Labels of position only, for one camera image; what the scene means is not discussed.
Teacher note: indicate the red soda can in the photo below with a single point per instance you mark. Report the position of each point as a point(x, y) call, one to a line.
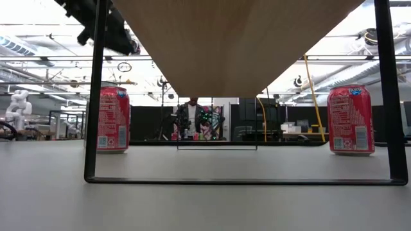
point(350, 122)
point(117, 122)

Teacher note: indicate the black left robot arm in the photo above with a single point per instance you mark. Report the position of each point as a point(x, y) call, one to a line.
point(118, 32)

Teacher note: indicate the small white robot arm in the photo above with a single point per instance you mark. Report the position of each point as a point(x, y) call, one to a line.
point(71, 126)

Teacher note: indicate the black robot green lights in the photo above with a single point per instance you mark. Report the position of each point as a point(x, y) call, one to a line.
point(207, 119)

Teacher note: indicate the colourful patchwork panel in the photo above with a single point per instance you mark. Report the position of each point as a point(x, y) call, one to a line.
point(217, 110)

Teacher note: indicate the person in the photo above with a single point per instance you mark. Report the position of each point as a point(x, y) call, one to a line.
point(191, 112)

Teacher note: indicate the black tall cabinet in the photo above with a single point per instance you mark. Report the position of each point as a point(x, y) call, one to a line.
point(248, 110)

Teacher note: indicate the black lamp stand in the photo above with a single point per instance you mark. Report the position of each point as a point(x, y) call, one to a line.
point(161, 82)

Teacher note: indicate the black partition panel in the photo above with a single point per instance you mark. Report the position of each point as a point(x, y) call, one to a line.
point(141, 115)
point(379, 112)

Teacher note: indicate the white box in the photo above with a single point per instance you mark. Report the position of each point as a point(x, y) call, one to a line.
point(288, 127)

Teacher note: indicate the grey box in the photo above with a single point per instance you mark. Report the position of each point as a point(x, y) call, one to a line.
point(302, 125)

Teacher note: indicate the black round ceiling fixture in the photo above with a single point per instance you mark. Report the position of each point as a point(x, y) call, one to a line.
point(370, 36)

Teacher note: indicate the large white robot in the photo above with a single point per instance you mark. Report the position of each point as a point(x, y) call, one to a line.
point(19, 107)

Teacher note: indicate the grey monitor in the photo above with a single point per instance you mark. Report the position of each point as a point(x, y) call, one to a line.
point(406, 118)

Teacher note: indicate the wooden shelf black metal frame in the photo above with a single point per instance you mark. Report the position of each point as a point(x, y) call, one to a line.
point(231, 48)

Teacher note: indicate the silver ventilation duct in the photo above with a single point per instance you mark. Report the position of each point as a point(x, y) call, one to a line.
point(363, 72)

